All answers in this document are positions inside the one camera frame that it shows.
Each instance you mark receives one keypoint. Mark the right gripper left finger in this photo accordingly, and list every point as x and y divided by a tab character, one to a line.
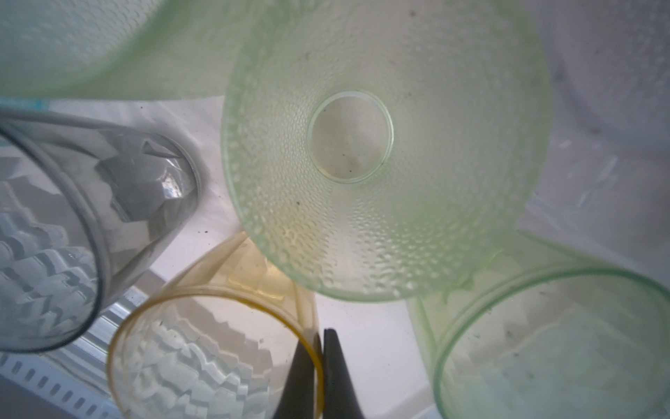
298	397

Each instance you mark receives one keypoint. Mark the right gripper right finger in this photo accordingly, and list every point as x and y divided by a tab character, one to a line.
340	398

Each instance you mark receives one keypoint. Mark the yellow glass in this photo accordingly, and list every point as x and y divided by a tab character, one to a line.
217	341

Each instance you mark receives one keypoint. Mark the bright green smooth tumbler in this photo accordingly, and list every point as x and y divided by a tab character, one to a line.
544	332

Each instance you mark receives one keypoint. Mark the light green textured tumbler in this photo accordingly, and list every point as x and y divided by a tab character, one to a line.
122	50
379	150

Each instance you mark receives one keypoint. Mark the dark grey glass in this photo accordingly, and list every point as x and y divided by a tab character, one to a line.
86	207

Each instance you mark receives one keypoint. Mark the frosted clear tumbler back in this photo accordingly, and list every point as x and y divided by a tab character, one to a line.
610	64

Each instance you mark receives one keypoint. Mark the beige plastic tray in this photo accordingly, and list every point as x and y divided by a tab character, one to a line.
380	347

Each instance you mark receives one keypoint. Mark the aluminium front rail frame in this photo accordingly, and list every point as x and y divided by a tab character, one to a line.
73	377

